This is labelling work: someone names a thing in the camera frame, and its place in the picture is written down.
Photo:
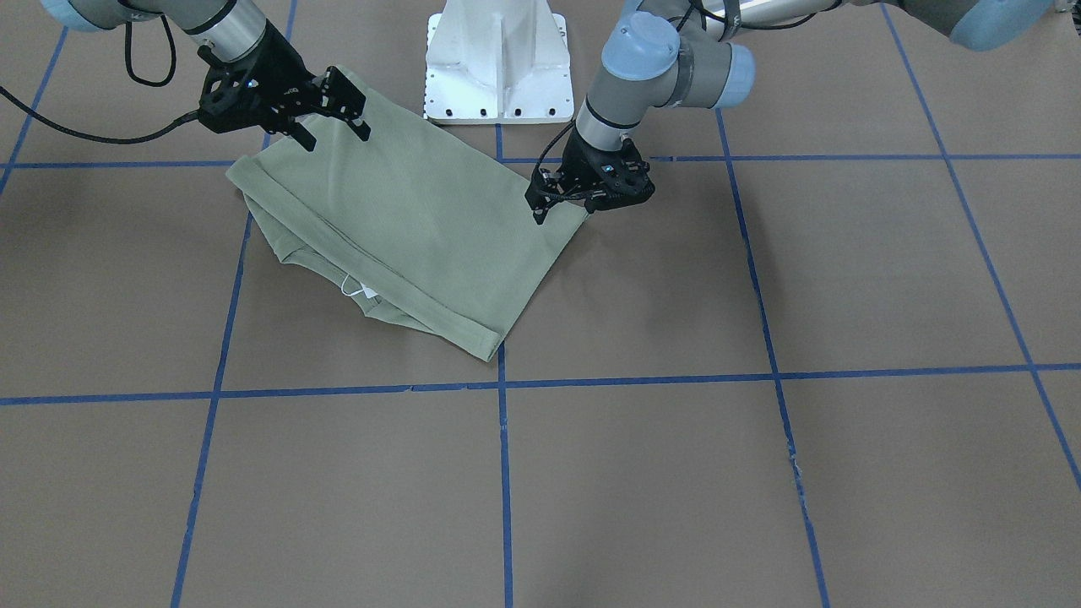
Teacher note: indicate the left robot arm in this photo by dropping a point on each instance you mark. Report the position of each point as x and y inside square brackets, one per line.
[660, 54]

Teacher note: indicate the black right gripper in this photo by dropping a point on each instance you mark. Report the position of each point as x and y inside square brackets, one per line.
[279, 76]

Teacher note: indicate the white shirt hang tag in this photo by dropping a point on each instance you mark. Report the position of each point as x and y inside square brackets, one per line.
[352, 288]

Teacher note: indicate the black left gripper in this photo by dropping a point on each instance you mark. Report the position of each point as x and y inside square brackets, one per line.
[579, 157]

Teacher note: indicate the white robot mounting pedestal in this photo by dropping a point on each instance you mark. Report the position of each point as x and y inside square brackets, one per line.
[498, 62]

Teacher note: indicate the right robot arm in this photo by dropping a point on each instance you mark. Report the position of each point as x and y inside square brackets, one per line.
[231, 28]

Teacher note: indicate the sage green long-sleeve shirt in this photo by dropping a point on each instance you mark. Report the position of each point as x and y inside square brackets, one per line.
[439, 230]

